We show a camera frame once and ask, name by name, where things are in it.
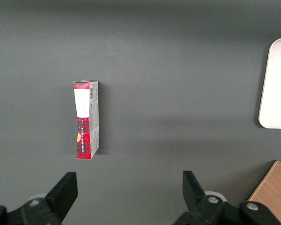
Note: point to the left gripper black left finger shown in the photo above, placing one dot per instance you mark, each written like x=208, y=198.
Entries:
x=63, y=194

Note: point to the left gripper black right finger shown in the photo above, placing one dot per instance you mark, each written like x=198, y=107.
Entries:
x=193, y=189

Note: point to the beige rectangular tray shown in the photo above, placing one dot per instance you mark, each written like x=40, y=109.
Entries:
x=277, y=86

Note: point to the red and grey carton box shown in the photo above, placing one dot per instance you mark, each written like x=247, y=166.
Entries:
x=86, y=122

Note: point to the wooden drawer cabinet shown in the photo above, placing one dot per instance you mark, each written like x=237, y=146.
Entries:
x=274, y=194

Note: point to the dark grey table mat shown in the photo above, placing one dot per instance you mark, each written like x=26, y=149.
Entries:
x=166, y=82

